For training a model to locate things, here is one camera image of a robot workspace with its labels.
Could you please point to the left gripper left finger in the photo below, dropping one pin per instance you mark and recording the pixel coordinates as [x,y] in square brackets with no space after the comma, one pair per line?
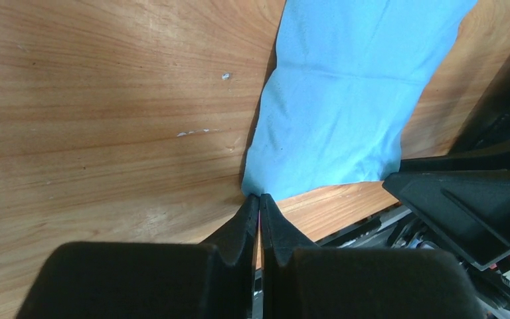
[211,279]

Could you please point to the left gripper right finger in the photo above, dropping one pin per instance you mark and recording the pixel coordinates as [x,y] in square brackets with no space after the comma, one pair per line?
[303,280]

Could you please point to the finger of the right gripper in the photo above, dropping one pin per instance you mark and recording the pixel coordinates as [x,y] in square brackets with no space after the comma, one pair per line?
[469,210]

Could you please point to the light blue cleaning cloth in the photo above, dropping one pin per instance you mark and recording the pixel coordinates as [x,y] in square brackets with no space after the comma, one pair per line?
[348,76]

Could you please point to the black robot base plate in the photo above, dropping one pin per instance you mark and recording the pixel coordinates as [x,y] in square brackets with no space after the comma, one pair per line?
[483,145]

